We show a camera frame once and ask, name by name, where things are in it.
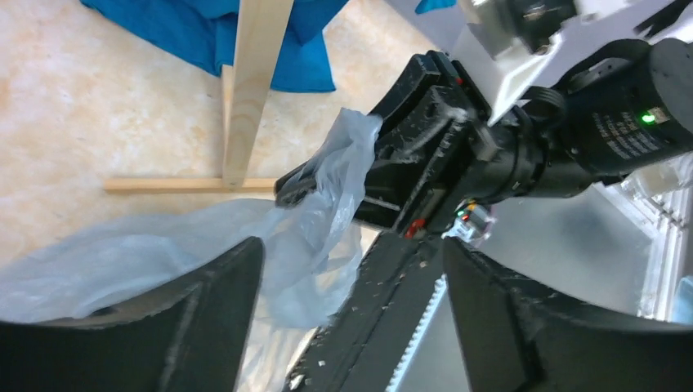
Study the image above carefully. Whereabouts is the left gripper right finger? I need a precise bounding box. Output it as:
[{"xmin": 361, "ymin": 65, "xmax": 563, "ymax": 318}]
[{"xmin": 441, "ymin": 238, "xmax": 692, "ymax": 391}]

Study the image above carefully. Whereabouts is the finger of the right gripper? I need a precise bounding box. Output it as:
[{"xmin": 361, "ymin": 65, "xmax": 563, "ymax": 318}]
[{"xmin": 274, "ymin": 160, "xmax": 320, "ymax": 208}]

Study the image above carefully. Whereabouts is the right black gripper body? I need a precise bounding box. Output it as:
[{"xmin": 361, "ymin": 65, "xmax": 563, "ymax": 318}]
[{"xmin": 354, "ymin": 51, "xmax": 491, "ymax": 236}]

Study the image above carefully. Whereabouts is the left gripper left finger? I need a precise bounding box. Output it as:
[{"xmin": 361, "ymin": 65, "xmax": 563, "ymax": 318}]
[{"xmin": 1, "ymin": 237, "xmax": 265, "ymax": 391}]

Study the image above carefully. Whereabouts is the blue plastic trash bag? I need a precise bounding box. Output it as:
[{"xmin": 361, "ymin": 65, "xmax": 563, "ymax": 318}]
[{"xmin": 0, "ymin": 107, "xmax": 384, "ymax": 392}]

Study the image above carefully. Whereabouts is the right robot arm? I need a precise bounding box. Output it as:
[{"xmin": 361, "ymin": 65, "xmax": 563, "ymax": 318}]
[{"xmin": 355, "ymin": 38, "xmax": 692, "ymax": 238}]

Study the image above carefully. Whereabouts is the wooden clothes rack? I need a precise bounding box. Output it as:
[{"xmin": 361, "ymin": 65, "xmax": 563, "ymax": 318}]
[{"xmin": 103, "ymin": 0, "xmax": 293, "ymax": 194}]

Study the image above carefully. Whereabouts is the blue t-shirt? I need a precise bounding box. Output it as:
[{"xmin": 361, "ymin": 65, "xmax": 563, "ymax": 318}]
[{"xmin": 79, "ymin": 0, "xmax": 459, "ymax": 94}]

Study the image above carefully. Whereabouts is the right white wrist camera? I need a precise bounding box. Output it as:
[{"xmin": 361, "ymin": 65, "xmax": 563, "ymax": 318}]
[{"xmin": 449, "ymin": 0, "xmax": 693, "ymax": 127}]

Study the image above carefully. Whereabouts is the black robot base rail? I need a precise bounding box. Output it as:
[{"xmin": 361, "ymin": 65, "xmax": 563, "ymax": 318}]
[{"xmin": 284, "ymin": 234, "xmax": 442, "ymax": 391}]

